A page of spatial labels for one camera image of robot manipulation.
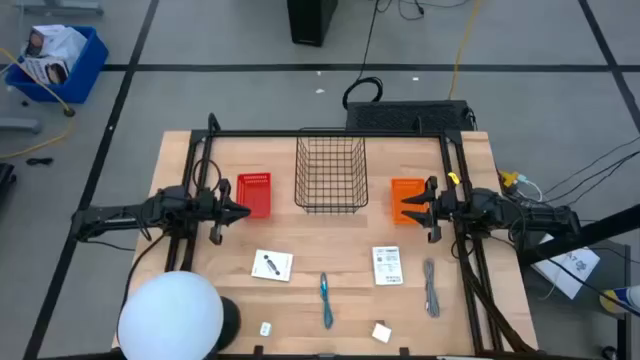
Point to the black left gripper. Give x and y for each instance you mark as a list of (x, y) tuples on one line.
[(212, 207)]

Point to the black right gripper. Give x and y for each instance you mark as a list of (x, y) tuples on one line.
[(445, 207)]

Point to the white card reader box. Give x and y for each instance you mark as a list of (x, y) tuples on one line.
[(272, 265)]

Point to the white box with text print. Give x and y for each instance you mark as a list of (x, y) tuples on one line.
[(387, 265)]

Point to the small white charger cube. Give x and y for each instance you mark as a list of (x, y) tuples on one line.
[(265, 328)]

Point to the large white charger cube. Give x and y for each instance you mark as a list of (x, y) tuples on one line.
[(381, 333)]

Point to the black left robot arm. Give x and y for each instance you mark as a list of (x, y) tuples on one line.
[(125, 212)]

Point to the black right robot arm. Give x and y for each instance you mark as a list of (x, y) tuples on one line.
[(525, 215)]

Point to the blue plastic bin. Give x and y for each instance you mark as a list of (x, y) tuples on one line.
[(85, 70)]

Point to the red plastic basket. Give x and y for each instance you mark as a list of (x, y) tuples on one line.
[(255, 195)]

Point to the orange plastic basket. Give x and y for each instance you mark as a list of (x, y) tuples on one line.
[(402, 187)]

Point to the black perforated computer case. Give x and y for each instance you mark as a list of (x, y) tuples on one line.
[(400, 116)]

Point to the black lamp base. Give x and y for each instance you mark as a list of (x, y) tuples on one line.
[(231, 322)]

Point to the white dome lamp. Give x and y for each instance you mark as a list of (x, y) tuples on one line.
[(170, 315)]

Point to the black table clamp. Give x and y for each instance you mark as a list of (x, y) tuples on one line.
[(258, 351), (404, 351)]

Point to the white paper sheet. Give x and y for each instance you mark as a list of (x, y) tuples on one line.
[(570, 265)]

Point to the black diagonal beam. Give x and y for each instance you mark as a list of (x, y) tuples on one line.
[(590, 232)]

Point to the black side table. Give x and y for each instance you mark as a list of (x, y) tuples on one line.
[(612, 270)]

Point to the black computer tower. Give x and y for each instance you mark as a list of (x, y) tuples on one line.
[(310, 22)]

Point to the black chair base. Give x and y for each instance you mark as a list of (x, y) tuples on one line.
[(6, 180)]

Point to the grey metal table foot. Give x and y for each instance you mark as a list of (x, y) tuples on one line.
[(17, 125), (60, 7)]

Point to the black caster wheel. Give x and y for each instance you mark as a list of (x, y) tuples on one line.
[(610, 353)]

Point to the white printed carton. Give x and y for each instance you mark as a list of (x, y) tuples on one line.
[(42, 70), (60, 42)]

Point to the yellow frame tag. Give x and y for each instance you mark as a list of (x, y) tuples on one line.
[(453, 178)]

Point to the black aluminium table frame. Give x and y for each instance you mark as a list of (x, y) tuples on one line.
[(325, 133)]

